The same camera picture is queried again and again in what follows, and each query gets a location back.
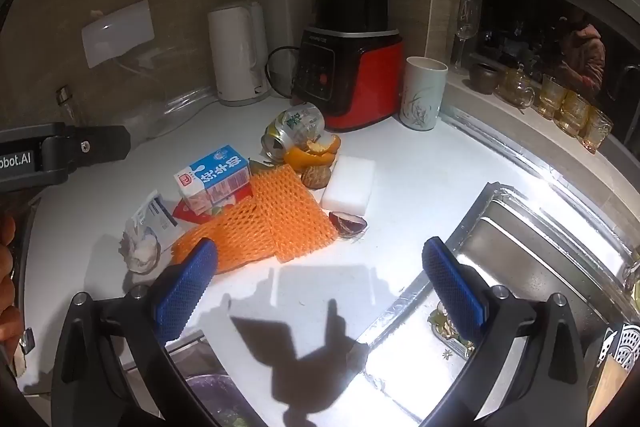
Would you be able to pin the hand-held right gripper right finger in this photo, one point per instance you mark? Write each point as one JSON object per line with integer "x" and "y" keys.
{"x": 452, "y": 289}

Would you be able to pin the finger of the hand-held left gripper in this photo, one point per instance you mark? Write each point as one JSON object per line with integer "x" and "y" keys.
{"x": 102, "y": 144}

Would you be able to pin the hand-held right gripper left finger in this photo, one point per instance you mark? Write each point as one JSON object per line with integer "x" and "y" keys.
{"x": 187, "y": 292}

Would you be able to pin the blue and white milk carton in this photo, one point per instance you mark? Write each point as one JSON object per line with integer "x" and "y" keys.
{"x": 215, "y": 177}

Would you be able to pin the white sponge block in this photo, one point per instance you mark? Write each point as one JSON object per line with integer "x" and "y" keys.
{"x": 348, "y": 184}

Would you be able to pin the person's left hand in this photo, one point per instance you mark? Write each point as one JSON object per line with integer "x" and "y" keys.
{"x": 7, "y": 297}

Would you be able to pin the floral plate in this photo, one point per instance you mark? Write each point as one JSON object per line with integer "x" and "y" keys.
{"x": 442, "y": 324}

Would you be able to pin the glass bottle with metal cap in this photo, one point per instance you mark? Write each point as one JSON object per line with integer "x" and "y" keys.
{"x": 67, "y": 104}

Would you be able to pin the crumpled white tissue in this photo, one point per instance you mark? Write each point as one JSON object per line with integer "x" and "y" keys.
{"x": 142, "y": 252}

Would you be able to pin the clear plastic bag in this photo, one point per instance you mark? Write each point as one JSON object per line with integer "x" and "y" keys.
{"x": 160, "y": 117}

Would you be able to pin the orange foam fruit net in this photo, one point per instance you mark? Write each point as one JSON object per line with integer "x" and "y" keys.
{"x": 290, "y": 217}
{"x": 235, "y": 237}

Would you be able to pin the red snack wrapper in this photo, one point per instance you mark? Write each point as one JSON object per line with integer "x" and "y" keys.
{"x": 185, "y": 213}

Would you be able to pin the white and blue paper packet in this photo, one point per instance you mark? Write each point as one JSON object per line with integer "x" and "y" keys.
{"x": 157, "y": 217}

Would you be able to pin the stainless steel sink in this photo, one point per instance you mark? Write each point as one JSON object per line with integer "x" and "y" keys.
{"x": 525, "y": 247}

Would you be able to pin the purple passion fruit shell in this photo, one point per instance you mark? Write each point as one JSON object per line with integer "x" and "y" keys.
{"x": 345, "y": 223}

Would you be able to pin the green leaf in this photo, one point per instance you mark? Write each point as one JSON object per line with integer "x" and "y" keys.
{"x": 257, "y": 167}

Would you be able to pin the white electric kettle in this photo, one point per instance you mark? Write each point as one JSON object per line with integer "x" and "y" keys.
{"x": 235, "y": 52}

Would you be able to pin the brown nut shell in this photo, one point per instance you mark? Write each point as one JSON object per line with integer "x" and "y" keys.
{"x": 316, "y": 177}

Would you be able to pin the black white patterned container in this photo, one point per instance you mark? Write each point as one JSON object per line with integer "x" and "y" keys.
{"x": 625, "y": 347}

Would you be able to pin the orange peel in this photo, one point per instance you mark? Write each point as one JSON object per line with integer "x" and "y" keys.
{"x": 320, "y": 147}

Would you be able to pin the white floral ceramic cup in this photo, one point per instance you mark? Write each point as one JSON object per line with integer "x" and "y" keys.
{"x": 422, "y": 92}

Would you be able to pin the amber glass teapot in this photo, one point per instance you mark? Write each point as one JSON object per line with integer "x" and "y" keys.
{"x": 515, "y": 87}

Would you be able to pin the dark ceramic bowl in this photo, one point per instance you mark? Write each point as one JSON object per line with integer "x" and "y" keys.
{"x": 484, "y": 79}

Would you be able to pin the red and black blender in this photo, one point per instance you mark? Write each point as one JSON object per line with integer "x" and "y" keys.
{"x": 370, "y": 72}

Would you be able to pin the wine glass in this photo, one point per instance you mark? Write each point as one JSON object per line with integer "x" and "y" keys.
{"x": 466, "y": 19}

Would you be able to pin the dark window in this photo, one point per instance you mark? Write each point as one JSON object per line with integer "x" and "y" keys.
{"x": 530, "y": 7}

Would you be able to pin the white wall socket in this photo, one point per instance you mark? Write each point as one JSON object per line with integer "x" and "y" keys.
{"x": 117, "y": 32}

